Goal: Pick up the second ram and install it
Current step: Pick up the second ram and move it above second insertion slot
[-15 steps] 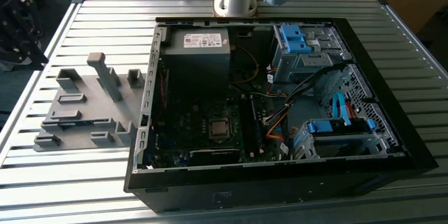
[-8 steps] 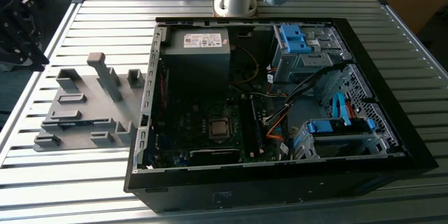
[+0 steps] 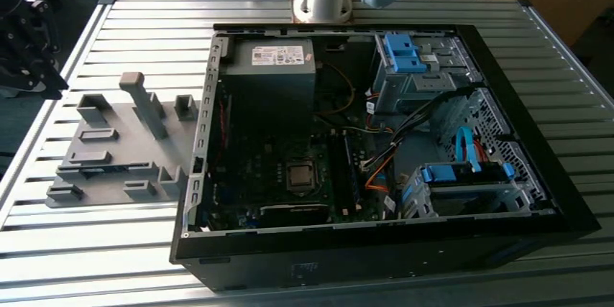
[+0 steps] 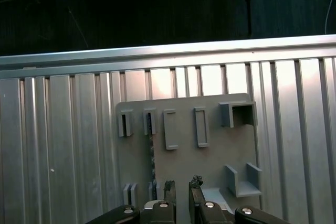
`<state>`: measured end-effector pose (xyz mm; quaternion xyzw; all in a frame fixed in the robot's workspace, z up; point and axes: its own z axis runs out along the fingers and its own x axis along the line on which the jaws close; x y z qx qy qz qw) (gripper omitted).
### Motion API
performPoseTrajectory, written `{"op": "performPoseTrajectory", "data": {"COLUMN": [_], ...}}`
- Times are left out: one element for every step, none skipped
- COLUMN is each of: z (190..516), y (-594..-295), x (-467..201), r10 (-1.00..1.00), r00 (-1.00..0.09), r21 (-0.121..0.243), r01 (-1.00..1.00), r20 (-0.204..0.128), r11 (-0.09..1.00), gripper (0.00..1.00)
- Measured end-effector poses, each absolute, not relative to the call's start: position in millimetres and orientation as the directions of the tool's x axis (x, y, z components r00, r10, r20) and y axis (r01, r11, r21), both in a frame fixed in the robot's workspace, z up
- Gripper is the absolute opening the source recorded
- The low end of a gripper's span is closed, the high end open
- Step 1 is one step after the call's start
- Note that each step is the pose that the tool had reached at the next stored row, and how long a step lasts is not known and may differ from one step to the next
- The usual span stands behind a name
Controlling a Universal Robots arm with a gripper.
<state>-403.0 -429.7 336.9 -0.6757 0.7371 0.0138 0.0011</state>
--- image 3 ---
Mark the blue RAM stick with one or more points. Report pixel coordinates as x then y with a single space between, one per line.
103 170

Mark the grey parts rack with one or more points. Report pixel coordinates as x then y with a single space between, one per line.
120 149

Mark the grey power supply unit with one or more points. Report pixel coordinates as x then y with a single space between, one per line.
268 98

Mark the green motherboard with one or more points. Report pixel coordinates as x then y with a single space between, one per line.
268 149

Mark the silver CPU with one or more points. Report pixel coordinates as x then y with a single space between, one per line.
299 175

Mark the CPU socket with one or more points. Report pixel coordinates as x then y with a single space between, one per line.
300 192

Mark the black graphics card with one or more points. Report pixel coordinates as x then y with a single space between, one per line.
295 213

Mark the blue plastic drive latch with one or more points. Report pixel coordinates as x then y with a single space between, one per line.
403 59

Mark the grey metal drive cage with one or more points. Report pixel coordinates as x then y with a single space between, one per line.
422 86

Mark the black PC case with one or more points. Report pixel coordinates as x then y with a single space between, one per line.
335 260

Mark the hard disk in blue carrier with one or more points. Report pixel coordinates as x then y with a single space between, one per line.
443 172

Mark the grey metal disk bay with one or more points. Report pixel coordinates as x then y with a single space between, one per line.
474 188

